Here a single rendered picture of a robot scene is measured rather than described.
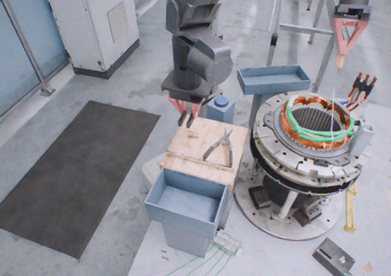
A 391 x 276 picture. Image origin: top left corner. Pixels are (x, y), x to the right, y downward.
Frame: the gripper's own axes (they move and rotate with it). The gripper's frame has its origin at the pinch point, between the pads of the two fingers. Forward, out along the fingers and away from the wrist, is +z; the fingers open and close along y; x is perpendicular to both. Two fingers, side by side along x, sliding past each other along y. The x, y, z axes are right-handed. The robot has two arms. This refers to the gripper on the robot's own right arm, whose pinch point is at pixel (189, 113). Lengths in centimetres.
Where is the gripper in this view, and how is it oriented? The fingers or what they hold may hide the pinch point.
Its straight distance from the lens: 62.2
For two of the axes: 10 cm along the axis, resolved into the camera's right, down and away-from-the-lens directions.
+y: 9.5, 2.2, -2.1
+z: 0.0, 7.0, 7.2
